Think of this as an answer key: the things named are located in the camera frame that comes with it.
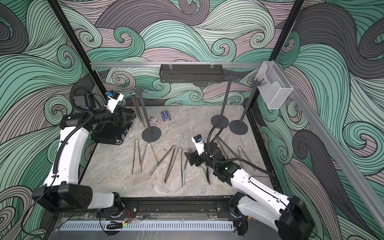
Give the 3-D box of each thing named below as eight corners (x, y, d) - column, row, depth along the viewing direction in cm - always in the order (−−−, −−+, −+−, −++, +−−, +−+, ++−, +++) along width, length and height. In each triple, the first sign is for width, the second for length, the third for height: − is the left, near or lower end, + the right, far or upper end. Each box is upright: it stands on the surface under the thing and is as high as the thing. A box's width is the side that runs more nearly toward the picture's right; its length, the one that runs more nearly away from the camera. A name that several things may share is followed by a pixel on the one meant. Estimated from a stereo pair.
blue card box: (163, 121, 113) (163, 119, 112) (160, 113, 119) (160, 111, 117) (171, 119, 115) (171, 117, 113) (168, 111, 121) (167, 109, 119)
